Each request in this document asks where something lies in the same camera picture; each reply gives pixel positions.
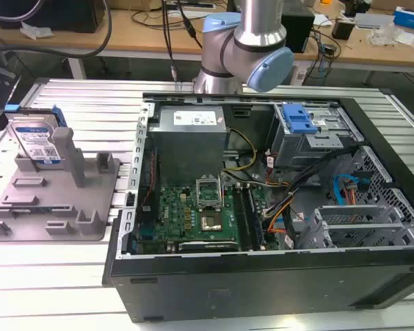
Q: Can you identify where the black open PC case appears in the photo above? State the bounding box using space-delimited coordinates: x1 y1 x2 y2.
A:
101 87 414 323

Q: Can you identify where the small black box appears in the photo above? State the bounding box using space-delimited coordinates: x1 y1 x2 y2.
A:
331 19 357 40

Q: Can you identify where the grey plastic parts rack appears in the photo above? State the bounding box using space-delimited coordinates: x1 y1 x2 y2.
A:
0 128 121 243

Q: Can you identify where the blue SATA wire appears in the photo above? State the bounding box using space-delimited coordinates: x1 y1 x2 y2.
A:
332 174 370 208

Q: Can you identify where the grey power supply unit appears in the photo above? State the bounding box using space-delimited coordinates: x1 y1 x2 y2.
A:
148 105 228 189

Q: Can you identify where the black graphics card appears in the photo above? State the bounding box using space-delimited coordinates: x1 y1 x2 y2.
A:
177 240 240 253

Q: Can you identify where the metal drive cage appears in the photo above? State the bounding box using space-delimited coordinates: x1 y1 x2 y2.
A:
266 101 366 170

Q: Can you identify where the metal disk bay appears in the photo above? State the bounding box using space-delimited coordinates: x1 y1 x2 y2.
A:
304 204 414 249

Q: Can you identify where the wooden desk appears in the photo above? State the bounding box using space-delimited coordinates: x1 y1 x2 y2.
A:
0 6 414 73

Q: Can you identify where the black box on desk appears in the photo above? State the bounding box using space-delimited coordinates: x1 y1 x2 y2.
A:
280 6 315 54

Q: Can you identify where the black RAM slot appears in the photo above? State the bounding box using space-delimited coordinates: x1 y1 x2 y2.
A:
244 186 265 251
232 186 252 252

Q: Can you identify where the blue white box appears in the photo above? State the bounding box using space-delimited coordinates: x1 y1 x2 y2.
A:
393 5 414 30

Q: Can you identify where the silver CPU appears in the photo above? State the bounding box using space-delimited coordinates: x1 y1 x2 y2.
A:
199 214 223 232

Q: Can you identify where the black cable with connector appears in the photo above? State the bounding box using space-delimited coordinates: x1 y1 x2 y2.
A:
175 0 204 51

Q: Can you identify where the yellow black power wire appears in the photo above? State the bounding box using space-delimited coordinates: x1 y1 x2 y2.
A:
222 128 258 172

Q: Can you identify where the orange power wire bundle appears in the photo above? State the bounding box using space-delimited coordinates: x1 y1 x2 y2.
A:
264 203 290 239

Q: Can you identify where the thick black cable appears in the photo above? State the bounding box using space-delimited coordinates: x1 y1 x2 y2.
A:
0 0 112 60

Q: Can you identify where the hard disk in blue carrier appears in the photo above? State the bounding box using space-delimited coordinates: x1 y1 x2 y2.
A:
3 105 68 171

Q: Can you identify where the green motherboard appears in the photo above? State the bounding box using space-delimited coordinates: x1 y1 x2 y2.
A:
133 179 280 254

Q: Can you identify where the blue plastic drive latch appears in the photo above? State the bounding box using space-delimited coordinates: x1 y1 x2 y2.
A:
281 104 319 137

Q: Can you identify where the metal socket cover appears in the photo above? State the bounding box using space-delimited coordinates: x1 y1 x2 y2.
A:
195 177 226 212

